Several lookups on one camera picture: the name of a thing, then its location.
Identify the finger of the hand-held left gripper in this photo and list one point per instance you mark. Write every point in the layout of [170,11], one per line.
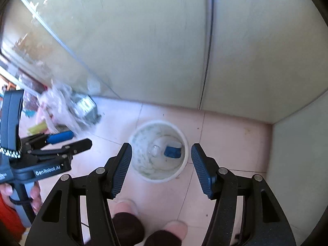
[76,145]
[60,137]

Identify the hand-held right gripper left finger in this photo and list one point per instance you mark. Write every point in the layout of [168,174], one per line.
[120,170]

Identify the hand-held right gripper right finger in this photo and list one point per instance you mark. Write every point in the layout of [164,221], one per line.
[203,170]

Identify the white plastic bucket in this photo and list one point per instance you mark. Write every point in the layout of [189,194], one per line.
[143,169]

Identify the dark blue wrapper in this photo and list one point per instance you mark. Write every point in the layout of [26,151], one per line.
[173,152]

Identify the clear plastic cup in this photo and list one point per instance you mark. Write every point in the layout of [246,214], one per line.
[155,150]

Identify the person's left forearm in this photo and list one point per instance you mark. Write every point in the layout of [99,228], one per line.
[9,217]

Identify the person's left hand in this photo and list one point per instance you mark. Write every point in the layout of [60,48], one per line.
[36,197]

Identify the yellow green packet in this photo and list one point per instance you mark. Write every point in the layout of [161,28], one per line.
[38,128]

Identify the clear plastic bag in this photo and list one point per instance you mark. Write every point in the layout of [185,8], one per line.
[61,107]

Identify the person's pink left slipper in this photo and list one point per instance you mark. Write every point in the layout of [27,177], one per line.
[125,205]

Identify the person's pink slipper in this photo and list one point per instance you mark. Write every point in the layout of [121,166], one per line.
[176,229]
[125,205]

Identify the grey foil packet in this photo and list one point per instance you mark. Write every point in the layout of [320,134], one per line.
[85,105]

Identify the person's feet in slippers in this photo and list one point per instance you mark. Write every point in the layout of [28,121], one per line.
[128,228]

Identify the person's pink right slipper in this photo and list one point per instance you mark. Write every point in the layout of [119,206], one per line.
[176,229]

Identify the person's right leg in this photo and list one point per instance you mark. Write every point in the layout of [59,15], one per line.
[164,238]

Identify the glass sliding door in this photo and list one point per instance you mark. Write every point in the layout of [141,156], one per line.
[43,53]

